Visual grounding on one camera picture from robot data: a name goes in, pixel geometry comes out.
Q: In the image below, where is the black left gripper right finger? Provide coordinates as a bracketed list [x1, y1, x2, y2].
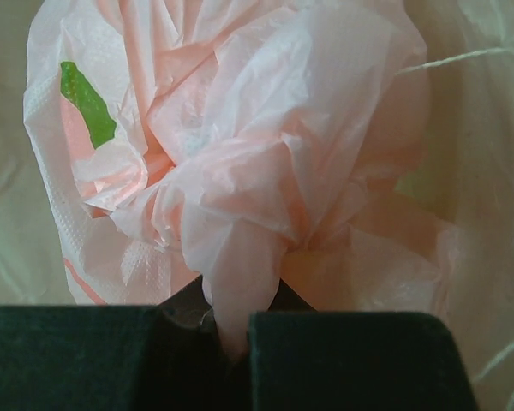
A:
[248, 283, 479, 410]

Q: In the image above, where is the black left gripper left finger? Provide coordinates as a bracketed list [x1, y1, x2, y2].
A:
[0, 280, 236, 410]

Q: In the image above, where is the pink plastic grocery bag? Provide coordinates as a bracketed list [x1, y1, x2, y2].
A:
[24, 1, 457, 357]

